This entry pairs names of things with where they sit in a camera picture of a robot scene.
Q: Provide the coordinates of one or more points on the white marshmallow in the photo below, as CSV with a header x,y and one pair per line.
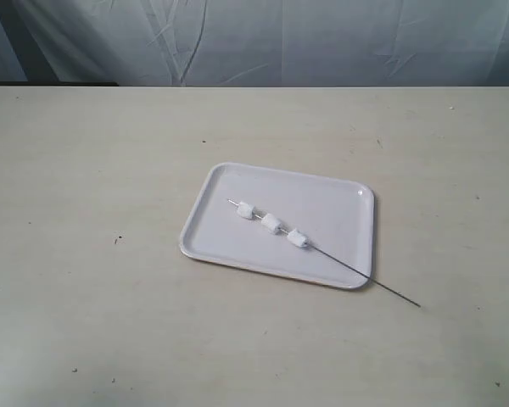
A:
x,y
271,223
246,210
298,239

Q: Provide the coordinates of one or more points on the thin metal skewer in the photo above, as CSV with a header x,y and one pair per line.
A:
x,y
286,229

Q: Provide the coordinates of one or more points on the white rectangular plastic tray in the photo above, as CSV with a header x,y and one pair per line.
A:
x,y
337,215

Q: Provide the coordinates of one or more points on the white wrinkled backdrop cloth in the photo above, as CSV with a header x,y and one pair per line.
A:
x,y
255,43

